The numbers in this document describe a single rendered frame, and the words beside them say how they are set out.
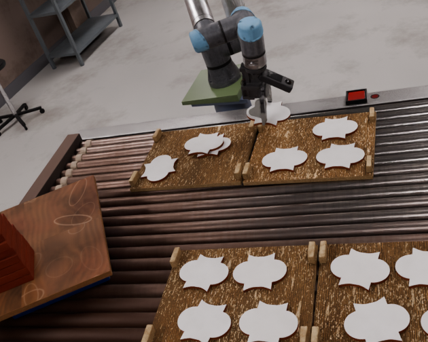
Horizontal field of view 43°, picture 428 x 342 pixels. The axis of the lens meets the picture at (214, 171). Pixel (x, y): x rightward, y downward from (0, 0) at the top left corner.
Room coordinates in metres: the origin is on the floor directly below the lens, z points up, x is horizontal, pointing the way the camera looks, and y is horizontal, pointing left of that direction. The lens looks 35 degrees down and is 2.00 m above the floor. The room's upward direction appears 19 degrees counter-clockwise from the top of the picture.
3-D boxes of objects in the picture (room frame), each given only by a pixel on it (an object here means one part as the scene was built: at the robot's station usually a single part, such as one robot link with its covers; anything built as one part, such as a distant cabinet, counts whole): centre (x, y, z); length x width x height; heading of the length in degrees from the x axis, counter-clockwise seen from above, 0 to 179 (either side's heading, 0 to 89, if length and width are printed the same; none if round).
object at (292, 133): (1.49, -0.34, 0.93); 0.41 x 0.35 x 0.02; 64
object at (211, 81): (2.24, -0.18, 0.95); 0.15 x 0.15 x 0.10
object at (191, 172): (1.68, 0.04, 0.93); 0.41 x 0.35 x 0.02; 65
